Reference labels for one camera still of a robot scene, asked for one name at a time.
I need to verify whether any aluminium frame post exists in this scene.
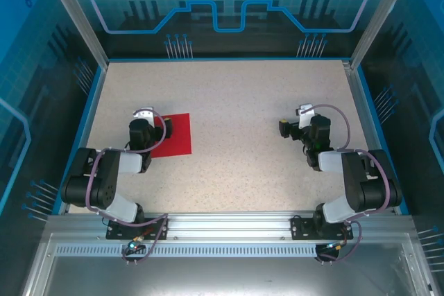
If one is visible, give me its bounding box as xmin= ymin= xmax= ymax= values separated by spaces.
xmin=350 ymin=0 xmax=419 ymax=70
xmin=37 ymin=0 xmax=110 ymax=68

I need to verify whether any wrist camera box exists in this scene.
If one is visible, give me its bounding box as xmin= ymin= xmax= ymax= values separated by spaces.
xmin=133 ymin=105 xmax=156 ymax=127
xmin=295 ymin=103 xmax=316 ymax=130

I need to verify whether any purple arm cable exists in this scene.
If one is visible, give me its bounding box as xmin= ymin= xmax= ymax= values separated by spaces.
xmin=300 ymin=103 xmax=391 ymax=264
xmin=85 ymin=108 xmax=171 ymax=265

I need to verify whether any slotted metal cable duct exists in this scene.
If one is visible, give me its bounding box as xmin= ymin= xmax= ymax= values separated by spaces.
xmin=55 ymin=244 xmax=348 ymax=258

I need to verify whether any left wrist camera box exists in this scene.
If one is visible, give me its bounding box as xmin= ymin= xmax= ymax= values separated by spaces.
xmin=133 ymin=105 xmax=156 ymax=127

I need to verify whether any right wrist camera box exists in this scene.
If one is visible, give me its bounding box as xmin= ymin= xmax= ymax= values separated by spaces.
xmin=295 ymin=103 xmax=316 ymax=130

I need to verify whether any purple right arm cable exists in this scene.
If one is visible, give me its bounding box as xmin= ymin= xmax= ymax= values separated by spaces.
xmin=300 ymin=103 xmax=391 ymax=264

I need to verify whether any aluminium side rail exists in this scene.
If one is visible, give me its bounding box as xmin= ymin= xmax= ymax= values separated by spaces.
xmin=341 ymin=60 xmax=386 ymax=158

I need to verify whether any grey sheet metal tray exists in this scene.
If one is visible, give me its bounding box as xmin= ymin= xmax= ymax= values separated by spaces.
xmin=20 ymin=233 xmax=434 ymax=296

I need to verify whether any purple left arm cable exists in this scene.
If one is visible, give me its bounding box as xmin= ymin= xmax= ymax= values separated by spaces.
xmin=85 ymin=108 xmax=171 ymax=265

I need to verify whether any small connector with green light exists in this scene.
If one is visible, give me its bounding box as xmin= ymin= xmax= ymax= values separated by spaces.
xmin=324 ymin=239 xmax=348 ymax=252
xmin=126 ymin=236 xmax=146 ymax=254

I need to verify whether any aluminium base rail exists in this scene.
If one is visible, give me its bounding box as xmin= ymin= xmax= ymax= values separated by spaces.
xmin=46 ymin=211 xmax=416 ymax=241

